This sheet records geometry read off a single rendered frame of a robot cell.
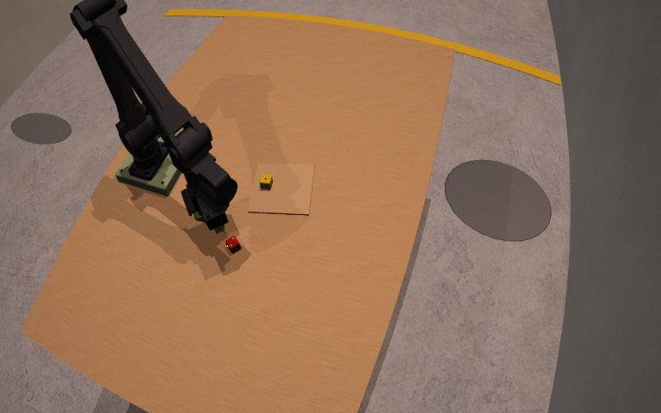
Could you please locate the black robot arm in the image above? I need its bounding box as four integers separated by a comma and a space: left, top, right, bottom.
70, 0, 238, 231

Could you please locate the red die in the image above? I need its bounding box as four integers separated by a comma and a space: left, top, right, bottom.
225, 236, 241, 254

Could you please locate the yellow die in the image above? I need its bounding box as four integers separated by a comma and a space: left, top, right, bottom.
260, 175, 273, 189

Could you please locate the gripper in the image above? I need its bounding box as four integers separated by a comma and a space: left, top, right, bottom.
181, 185, 230, 223

